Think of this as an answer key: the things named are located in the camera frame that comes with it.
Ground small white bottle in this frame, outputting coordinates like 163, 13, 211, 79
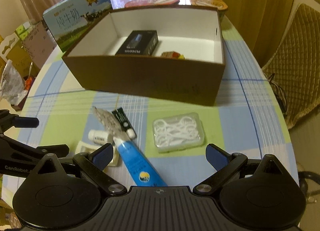
88, 130, 113, 145

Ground cotton swab bag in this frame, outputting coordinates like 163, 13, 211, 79
92, 106, 131, 141

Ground blue hand cream tube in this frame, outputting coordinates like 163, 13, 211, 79
113, 137, 168, 187

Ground clear floss pick box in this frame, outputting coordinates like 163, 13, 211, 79
152, 112, 205, 153

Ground green ointment tube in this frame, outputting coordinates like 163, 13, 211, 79
112, 107, 137, 140

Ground red snack packet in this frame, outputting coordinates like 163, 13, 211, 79
161, 51, 185, 60

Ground black shaver box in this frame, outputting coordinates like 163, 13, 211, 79
116, 30, 158, 56

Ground crumpled plastic bag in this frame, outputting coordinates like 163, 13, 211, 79
1, 60, 28, 106

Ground checkered tablecloth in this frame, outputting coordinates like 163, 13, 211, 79
17, 15, 299, 189

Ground cardboard boxes on floor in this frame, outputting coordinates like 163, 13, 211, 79
1, 22, 56, 79

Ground milk carton box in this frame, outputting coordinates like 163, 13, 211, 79
42, 0, 112, 52

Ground brown cardboard storage box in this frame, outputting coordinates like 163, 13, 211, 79
62, 5, 225, 106

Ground quilted brown chair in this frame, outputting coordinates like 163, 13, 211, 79
263, 4, 319, 129

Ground brown instant noodle bowl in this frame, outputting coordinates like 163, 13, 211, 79
189, 0, 229, 30

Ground red instant food bowl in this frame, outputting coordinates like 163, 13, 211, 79
124, 0, 180, 8

